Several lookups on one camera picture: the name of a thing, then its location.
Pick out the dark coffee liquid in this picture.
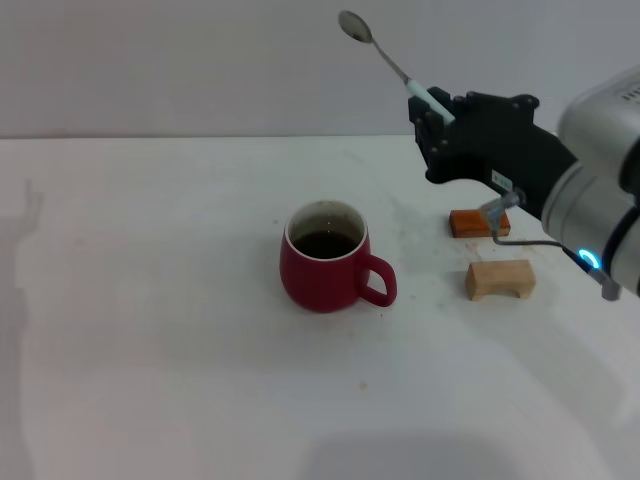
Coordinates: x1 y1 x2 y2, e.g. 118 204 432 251
291 229 360 260

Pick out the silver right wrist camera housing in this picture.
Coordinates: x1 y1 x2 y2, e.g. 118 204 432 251
556 67 640 201

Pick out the blue handled metal spoon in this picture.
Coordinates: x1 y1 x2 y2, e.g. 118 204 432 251
338 10 457 126

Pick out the dark orange wooden block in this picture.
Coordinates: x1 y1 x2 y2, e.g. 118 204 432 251
448 208 512 240

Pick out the light wooden arch block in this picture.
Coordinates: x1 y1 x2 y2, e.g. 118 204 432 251
464 258 537 302

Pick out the gray cable with metal connector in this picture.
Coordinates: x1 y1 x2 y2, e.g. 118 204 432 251
478 188 622 302

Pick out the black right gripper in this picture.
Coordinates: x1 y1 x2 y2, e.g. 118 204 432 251
406 86 579 222

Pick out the red ceramic cup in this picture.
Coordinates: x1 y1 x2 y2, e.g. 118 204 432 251
278 200 398 315

